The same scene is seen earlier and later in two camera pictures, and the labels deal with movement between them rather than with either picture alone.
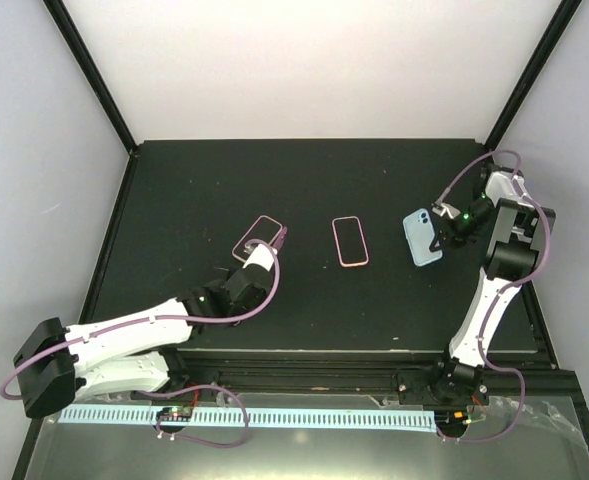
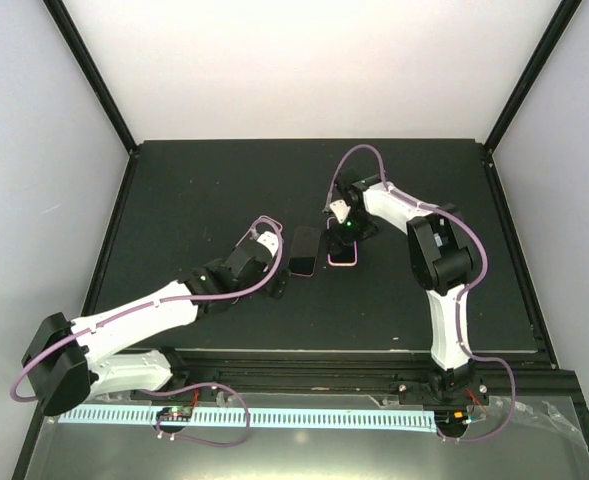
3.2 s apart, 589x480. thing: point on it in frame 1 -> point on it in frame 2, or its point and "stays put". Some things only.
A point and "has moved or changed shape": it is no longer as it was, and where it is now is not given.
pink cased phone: (350, 241) has moved or changed shape
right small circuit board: (451, 417) stays put
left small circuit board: (175, 414) stays put
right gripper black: (453, 237) -> (370, 230)
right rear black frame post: (559, 23) stays put
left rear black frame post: (69, 32) stays put
